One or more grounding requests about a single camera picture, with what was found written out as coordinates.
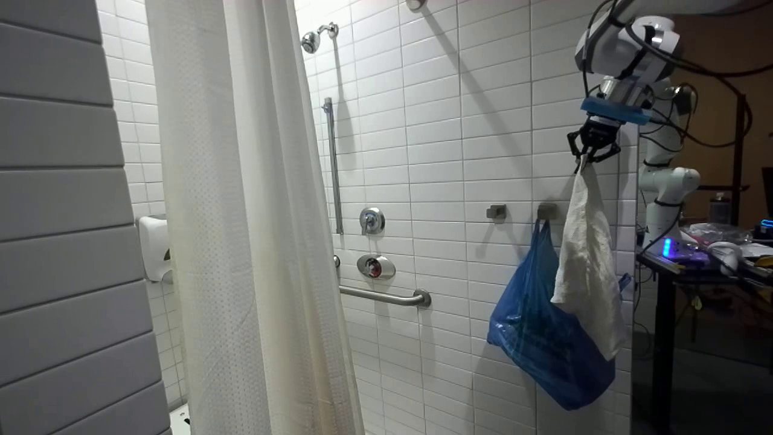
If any white shower curtain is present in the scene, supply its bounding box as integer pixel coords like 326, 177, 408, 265
143, 0, 365, 435

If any white soap dispenser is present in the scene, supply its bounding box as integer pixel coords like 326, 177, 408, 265
138, 213, 175, 286

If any metal shower head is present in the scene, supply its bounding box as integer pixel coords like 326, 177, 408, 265
298, 21, 343, 56

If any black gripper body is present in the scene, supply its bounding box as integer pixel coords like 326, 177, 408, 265
564, 119, 622, 162

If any blue plastic bag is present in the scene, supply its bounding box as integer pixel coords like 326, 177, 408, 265
484, 214, 617, 411

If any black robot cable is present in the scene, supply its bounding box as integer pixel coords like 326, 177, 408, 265
581, 0, 773, 154

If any white towel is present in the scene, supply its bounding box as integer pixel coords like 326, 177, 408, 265
551, 154, 624, 363

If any angled horizontal metal grab bar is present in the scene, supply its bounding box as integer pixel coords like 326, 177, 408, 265
330, 252, 435, 310

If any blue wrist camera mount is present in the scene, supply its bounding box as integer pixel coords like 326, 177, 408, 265
580, 93, 650, 127

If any metal shower valve handle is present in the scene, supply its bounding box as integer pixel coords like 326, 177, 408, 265
354, 254, 399, 283

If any round metal diverter valve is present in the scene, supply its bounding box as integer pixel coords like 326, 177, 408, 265
356, 206, 385, 237

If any metal wall hook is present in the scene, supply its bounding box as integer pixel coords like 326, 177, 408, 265
535, 195, 562, 225
483, 200, 511, 225

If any long vertical metal slide bar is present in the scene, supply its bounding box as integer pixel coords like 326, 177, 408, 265
320, 93, 348, 237

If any black table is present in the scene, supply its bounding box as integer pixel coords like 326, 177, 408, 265
635, 238, 773, 435

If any clear water bottle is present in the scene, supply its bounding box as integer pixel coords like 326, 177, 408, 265
710, 190, 733, 226

